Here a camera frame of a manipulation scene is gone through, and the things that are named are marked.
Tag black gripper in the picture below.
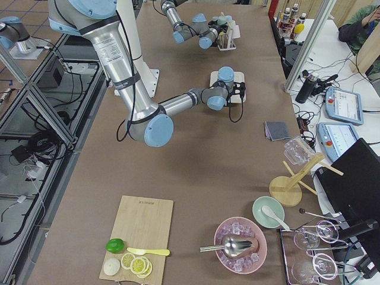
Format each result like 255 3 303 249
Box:
207 20 234 40
227 82 246 106

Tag green plastic cup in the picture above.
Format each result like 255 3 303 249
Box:
217 15 227 26

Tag cream rabbit tray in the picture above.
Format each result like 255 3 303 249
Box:
210 70 247 105

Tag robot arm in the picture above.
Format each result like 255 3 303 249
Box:
48 0 246 147
160 0 240 50

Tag pink plastic cup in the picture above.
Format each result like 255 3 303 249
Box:
232 25 240 39

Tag wooden cup stand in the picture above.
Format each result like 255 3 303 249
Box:
269 153 344 207

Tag black glass rack tray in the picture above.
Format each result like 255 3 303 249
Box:
280 230 358 284

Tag folded grey cloth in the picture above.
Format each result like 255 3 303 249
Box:
264 121 290 141

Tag black bottle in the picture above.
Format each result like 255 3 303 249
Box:
295 72 319 104

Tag clear glass on stand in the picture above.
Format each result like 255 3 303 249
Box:
284 136 315 165

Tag teach pendant upper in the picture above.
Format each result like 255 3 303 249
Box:
325 87 364 125

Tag teach pendant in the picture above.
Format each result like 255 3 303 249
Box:
325 87 364 125
317 122 359 162

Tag teach pendant lower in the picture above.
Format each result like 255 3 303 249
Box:
317 122 359 162

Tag green bowl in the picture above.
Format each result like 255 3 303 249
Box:
252 195 286 229

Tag seated person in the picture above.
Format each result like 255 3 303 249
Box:
338 5 379 55

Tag white ceramic spoon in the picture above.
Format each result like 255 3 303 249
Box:
261 205 290 231

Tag black laptop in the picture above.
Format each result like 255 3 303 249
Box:
316 138 379 222

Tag metal ice scoop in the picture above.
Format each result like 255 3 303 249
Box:
199 235 259 259

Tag wooden cutting board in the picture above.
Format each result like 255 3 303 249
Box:
99 195 173 284

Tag wine glass far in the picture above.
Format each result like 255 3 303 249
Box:
293 220 338 250

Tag wine glass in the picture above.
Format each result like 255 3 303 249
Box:
293 220 338 250
291 253 338 284

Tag pink bowl with ice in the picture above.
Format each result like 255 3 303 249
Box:
214 217 267 274

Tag yellow plastic knife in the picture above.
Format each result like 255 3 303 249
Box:
126 247 170 257

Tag wine glass near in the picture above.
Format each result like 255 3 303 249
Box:
291 253 338 284

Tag green lime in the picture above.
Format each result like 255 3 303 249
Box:
106 238 125 254

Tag lemon slices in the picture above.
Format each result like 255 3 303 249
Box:
121 252 153 278

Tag lemon end piece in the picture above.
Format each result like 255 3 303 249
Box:
103 258 121 276

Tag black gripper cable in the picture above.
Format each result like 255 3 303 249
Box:
228 88 246 123

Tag white wire cup rack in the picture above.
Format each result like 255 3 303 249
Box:
217 28 236 51

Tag aluminium frame post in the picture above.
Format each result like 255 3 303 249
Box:
284 0 337 93

